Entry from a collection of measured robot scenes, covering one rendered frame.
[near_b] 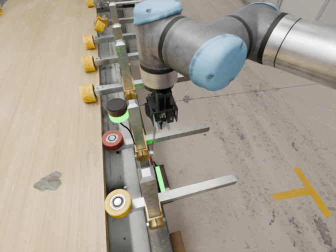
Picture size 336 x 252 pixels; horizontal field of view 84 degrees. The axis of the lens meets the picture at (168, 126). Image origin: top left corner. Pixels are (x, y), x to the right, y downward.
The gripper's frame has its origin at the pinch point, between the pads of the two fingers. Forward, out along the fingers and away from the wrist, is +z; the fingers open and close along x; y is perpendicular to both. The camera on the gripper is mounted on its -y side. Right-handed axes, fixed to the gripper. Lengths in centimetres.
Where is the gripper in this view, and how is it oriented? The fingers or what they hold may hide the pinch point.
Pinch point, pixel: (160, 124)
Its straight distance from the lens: 63.3
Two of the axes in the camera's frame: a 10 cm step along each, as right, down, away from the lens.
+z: 0.0, 6.4, 7.7
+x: 9.7, -2.0, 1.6
